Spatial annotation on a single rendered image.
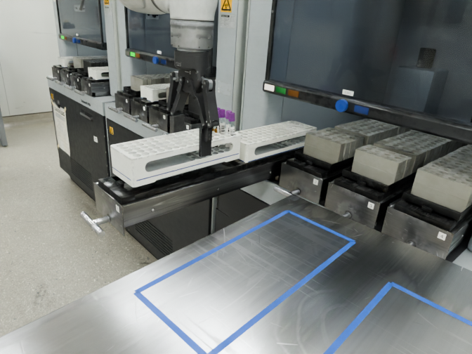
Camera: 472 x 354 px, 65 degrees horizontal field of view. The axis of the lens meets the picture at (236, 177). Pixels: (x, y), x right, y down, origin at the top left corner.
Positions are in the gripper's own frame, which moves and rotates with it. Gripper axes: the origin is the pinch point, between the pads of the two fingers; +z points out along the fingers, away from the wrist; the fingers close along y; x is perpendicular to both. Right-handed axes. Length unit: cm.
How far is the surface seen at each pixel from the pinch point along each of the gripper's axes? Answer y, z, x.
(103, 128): -109, 28, 25
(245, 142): 3.7, 2.2, 14.4
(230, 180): 6.7, 9.9, 6.9
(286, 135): 5.2, 2.4, 29.0
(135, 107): -74, 10, 24
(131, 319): 35.3, 6.8, -34.3
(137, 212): 6.6, 10.5, -18.2
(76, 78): -138, 8, 25
